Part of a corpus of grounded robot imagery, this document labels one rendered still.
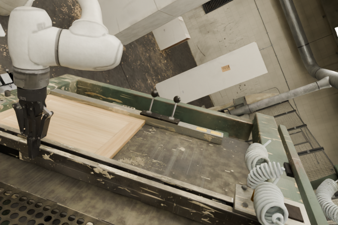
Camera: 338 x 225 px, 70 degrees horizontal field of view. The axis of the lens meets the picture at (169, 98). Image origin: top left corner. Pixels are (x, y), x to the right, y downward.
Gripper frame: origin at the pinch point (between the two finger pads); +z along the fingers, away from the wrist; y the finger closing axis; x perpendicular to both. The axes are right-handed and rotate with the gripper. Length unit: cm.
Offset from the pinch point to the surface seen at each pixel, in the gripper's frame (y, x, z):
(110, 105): -2, 53, 4
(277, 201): 68, -8, -14
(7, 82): -57, 42, 2
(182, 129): 38, 51, 6
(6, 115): -33.4, 20.5, 6.5
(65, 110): -18.5, 38.8, 6.8
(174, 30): -91, 523, -7
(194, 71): -8, 396, 51
